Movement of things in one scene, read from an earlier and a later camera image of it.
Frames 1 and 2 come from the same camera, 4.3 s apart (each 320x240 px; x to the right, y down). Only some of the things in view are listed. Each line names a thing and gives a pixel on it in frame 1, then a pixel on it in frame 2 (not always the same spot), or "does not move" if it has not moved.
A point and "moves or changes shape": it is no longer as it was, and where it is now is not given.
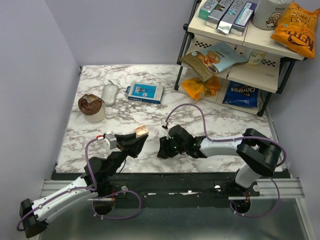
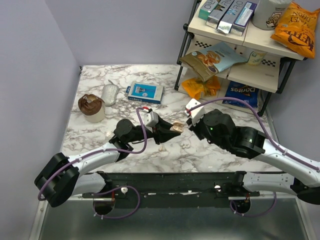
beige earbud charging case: x=141 y=131 moves or changes shape
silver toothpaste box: x=217 y=12 does not move
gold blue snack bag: x=207 y=61 does not move
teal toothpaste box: x=206 y=8 does not move
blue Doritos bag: x=239 y=94 does not move
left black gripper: x=129 y=145 to x=161 y=133
